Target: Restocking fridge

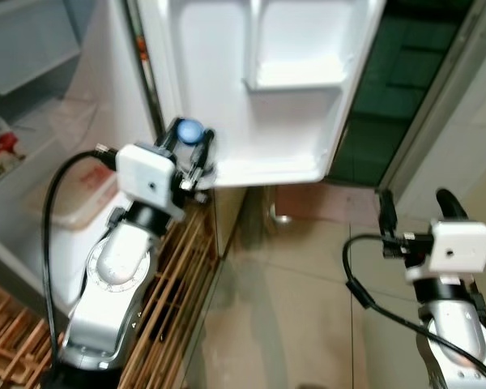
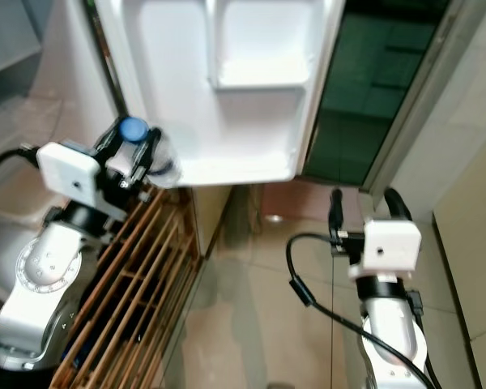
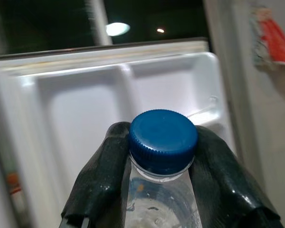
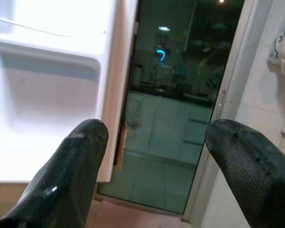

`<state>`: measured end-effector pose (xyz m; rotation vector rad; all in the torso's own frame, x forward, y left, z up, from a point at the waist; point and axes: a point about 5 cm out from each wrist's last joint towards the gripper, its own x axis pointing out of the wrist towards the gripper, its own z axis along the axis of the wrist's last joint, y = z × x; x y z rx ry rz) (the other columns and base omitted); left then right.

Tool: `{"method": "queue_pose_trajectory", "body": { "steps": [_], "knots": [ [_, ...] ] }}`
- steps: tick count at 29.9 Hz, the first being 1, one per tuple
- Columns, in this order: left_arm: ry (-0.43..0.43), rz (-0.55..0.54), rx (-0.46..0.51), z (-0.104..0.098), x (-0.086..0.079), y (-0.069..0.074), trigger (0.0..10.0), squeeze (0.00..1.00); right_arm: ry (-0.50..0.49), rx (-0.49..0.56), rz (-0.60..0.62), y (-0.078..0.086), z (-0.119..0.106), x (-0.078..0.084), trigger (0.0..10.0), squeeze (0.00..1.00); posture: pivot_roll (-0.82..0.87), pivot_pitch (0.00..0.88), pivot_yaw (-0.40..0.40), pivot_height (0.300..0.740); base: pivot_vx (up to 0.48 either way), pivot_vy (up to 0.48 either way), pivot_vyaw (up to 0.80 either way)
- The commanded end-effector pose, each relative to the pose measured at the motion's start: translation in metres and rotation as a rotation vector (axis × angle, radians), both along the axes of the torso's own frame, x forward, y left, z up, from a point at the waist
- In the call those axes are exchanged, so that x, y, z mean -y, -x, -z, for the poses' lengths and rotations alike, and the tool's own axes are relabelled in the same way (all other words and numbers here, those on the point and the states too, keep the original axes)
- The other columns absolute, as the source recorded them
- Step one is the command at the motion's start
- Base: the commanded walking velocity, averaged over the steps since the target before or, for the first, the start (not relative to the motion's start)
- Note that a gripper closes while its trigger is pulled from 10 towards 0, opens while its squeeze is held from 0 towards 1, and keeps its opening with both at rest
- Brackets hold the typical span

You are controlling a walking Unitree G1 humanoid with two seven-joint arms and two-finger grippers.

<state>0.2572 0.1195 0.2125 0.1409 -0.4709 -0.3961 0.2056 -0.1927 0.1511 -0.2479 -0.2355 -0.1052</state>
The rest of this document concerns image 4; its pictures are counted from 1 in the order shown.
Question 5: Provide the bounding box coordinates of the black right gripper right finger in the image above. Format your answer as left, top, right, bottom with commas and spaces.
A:
204, 119, 285, 228

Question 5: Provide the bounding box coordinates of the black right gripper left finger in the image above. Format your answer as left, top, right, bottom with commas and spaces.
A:
0, 119, 109, 228

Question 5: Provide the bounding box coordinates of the white fridge door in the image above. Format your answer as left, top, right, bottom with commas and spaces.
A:
0, 0, 140, 185

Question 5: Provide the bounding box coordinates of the dark glass sliding door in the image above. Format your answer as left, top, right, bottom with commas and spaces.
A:
97, 0, 245, 214

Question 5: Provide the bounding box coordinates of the white door frame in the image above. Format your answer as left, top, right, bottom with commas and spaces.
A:
182, 0, 276, 225

